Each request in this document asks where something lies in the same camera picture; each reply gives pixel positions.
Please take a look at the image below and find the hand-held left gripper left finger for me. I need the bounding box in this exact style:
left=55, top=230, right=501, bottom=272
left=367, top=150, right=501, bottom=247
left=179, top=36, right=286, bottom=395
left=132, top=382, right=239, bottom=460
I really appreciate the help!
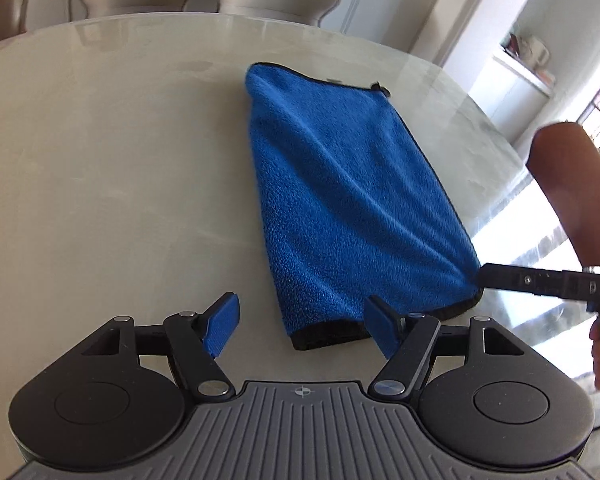
left=82, top=292, right=241, bottom=401

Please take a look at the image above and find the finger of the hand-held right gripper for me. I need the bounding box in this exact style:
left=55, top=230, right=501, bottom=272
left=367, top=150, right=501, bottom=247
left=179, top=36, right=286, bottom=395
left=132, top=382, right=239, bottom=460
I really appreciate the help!
left=475, top=262, right=565, bottom=302

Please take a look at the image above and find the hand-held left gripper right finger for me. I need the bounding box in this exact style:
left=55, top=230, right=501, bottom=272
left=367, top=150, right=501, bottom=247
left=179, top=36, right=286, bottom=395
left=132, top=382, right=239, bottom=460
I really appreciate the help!
left=365, top=295, right=523, bottom=401

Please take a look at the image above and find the blue and grey towel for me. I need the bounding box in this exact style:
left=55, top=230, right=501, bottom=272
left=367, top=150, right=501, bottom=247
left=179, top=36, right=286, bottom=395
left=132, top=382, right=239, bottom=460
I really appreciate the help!
left=244, top=62, right=484, bottom=352

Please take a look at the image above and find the person's right forearm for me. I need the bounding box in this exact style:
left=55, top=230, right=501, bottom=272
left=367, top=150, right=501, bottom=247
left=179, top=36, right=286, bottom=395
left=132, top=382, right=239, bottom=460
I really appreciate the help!
left=526, top=121, right=600, bottom=267

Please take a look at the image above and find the white side counter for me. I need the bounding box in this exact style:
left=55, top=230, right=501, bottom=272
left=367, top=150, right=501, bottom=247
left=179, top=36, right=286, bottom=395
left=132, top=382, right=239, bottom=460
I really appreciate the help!
left=490, top=47, right=556, bottom=133

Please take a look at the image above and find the white pitcher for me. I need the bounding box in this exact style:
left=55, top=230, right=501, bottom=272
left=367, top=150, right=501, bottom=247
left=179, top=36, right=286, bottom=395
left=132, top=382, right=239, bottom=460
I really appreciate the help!
left=522, top=35, right=551, bottom=67

